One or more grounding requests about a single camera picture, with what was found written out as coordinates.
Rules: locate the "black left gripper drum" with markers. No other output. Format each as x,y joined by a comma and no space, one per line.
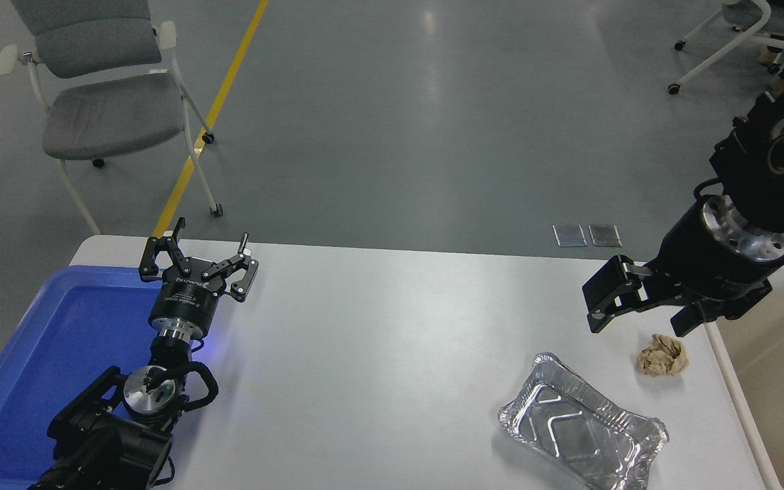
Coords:
184,303

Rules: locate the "silver foil tray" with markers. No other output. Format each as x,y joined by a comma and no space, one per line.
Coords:
579,425

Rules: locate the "white-framed wheeled chair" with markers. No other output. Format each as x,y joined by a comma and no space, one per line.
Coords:
725,47

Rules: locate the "large pale bin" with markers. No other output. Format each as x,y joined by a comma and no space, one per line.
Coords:
783,381

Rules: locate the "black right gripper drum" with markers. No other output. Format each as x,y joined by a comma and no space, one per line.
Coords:
688,262

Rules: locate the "blue plastic tray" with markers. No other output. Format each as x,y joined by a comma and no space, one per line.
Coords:
58,354

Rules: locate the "grey padded chair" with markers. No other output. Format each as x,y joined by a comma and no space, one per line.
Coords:
109,112

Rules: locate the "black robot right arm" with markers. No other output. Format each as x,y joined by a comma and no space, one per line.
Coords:
766,177

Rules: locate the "crumpled tan paper ball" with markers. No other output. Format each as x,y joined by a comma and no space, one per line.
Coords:
663,355

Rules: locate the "metal floor plate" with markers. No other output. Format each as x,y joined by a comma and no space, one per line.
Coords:
569,235
605,235

